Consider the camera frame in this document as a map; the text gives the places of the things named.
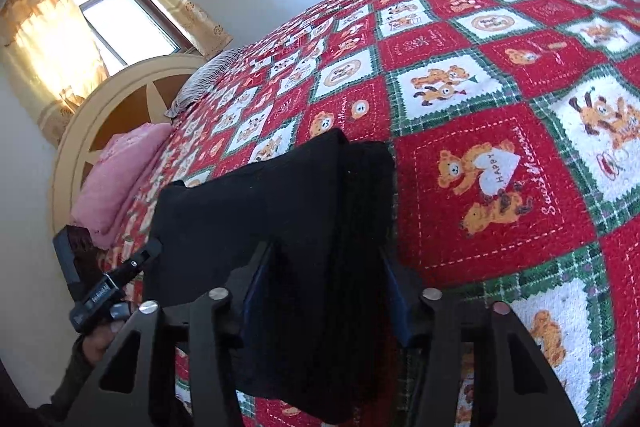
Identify black pants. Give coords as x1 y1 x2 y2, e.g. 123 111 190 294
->
143 129 395 424

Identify dark left forearm sleeve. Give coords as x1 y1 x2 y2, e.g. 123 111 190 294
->
1 335 94 427

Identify left hand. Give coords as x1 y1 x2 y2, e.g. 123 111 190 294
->
81 320 126 366

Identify pink folded blanket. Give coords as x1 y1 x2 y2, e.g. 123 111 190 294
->
70 122 172 249

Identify cream wooden headboard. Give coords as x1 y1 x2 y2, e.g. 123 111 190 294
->
48 53 205 234

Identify grey striped pillow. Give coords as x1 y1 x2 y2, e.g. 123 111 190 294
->
164 46 244 119

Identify yellow sunlit left curtain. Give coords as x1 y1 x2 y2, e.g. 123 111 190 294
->
1 0 108 146

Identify yellow patterned right curtain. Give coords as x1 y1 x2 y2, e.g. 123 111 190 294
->
151 0 233 60

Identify red patchwork bear bedspread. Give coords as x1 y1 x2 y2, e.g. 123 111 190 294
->
101 0 639 426

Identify window with dark frame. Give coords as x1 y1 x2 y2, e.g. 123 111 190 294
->
74 0 193 75

